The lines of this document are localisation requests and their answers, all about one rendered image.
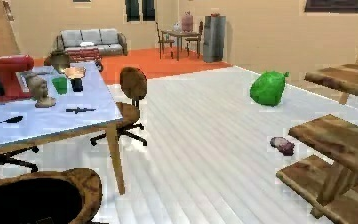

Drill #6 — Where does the brown dining chair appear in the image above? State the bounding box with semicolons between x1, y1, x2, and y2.
155;21;176;60
184;20;204;58

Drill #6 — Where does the brown dining table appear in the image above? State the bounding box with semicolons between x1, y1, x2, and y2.
160;29;202;62

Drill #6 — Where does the grey fridge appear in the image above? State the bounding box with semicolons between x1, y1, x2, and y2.
202;15;227;64

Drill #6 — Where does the pink vase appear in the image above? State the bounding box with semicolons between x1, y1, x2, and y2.
181;11;194;33

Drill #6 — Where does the green garbage bag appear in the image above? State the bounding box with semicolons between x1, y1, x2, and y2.
249;70;290;107

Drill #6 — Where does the black small box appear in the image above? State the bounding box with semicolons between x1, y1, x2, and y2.
70;77;84;93

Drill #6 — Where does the dark window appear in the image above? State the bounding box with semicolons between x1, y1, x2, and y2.
125;0;156;23

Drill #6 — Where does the red coffee table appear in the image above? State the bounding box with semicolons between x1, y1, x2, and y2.
65;46;104;73

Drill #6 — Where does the grey sofa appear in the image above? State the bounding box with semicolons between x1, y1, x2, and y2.
56;28;129;57

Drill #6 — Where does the green cup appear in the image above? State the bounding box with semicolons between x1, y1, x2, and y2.
51;76;69;96

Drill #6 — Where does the white wooden desk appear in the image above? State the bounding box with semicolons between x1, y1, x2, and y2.
0;62;127;196

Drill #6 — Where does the tan head bust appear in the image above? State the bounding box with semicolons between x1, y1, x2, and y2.
24;71;57;109

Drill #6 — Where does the wooden ladder shelf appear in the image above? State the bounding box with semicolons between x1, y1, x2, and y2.
275;23;358;224

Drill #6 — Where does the black spoon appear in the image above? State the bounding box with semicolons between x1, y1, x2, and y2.
0;115;24;127

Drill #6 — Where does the red box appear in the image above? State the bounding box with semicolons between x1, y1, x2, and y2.
0;55;35;104

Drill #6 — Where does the dark framed picture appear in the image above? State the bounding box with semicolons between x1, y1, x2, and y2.
304;0;358;14

